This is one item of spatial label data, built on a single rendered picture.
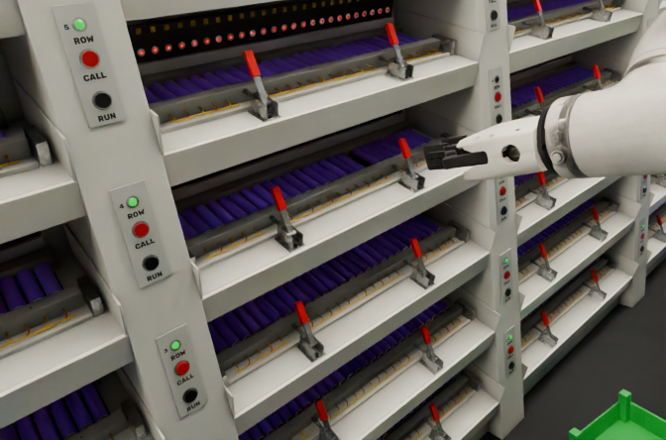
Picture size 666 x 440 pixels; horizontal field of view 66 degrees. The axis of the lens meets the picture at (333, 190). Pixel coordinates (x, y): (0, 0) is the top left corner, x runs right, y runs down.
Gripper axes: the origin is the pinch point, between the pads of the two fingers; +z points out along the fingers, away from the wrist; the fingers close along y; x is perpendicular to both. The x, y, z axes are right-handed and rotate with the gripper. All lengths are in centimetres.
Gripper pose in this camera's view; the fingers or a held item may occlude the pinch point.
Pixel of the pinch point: (447, 153)
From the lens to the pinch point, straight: 67.9
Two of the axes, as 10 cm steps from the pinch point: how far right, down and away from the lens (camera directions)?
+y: 7.6, -3.2, 5.6
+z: -5.9, 0.3, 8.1
